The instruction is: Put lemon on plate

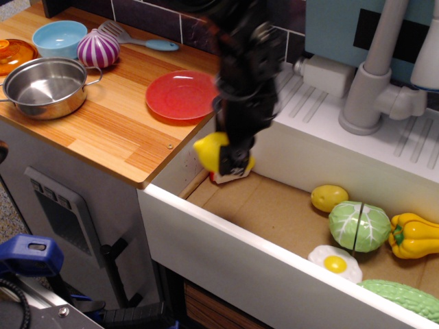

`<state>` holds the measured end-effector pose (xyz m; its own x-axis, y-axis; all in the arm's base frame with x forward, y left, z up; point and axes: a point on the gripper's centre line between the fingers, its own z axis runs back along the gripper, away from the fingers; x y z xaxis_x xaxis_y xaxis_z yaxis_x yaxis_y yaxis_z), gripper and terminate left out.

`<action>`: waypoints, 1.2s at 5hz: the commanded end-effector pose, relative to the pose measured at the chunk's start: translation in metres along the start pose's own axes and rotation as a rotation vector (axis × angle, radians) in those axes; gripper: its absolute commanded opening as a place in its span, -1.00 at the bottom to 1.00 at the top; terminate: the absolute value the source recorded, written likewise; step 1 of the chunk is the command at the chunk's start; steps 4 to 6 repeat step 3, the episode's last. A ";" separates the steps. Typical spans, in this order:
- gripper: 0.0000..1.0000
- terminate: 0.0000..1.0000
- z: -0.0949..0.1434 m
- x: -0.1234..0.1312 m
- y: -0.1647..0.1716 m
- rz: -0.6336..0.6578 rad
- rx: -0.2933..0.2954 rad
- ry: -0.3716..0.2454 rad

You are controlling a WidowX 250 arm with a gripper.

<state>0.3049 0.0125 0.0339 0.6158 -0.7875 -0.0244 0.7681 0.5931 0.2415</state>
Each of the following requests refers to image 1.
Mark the purple striped toy onion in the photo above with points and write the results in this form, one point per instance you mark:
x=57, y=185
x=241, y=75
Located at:
x=98, y=49

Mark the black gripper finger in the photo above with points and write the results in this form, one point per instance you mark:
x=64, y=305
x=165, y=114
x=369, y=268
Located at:
x=245, y=148
x=231, y=161

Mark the black oven door handle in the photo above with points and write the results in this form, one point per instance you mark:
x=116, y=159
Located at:
x=110, y=254

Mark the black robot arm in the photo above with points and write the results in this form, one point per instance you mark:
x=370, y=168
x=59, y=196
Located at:
x=251, y=55

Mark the yellow toy lemon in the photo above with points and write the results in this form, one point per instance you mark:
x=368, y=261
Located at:
x=207, y=149

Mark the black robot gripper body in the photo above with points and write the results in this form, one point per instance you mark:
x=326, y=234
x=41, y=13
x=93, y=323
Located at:
x=243, y=114

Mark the orange transparent pot lid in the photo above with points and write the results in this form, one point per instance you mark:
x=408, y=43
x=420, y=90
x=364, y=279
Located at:
x=15, y=52

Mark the green toy cabbage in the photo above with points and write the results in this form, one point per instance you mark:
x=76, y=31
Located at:
x=358, y=226

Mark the red and white toy mushroom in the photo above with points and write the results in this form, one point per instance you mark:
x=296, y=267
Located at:
x=228, y=178

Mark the stainless steel pot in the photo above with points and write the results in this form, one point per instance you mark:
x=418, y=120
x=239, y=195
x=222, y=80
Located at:
x=49, y=88

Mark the grey spatula with blue handle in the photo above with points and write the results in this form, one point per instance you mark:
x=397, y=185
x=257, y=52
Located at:
x=122, y=36

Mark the light blue plastic bowl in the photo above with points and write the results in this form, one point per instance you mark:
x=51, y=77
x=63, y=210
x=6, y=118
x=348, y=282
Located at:
x=59, y=39

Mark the toy fried egg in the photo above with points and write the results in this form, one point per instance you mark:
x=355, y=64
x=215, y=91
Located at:
x=337, y=261

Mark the grey toy faucet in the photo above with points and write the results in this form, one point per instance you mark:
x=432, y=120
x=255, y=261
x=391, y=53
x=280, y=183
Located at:
x=371, y=93

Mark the light blue back panel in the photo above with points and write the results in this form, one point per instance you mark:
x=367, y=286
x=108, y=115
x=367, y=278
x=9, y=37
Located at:
x=343, y=31

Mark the yellow toy potato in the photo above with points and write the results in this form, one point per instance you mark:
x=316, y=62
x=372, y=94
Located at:
x=327, y=197

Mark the red plastic plate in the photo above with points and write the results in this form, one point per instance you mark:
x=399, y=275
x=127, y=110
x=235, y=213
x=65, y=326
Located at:
x=181, y=95

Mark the white toy sink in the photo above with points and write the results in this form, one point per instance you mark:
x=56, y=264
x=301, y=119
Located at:
x=247, y=241

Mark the blue clamp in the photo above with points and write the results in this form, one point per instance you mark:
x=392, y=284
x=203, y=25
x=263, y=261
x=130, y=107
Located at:
x=31, y=256

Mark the yellow toy bell pepper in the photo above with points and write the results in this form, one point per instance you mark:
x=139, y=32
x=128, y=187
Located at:
x=413, y=237

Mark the green toy bitter gourd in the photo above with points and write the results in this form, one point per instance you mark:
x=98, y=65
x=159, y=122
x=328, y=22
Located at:
x=410, y=298

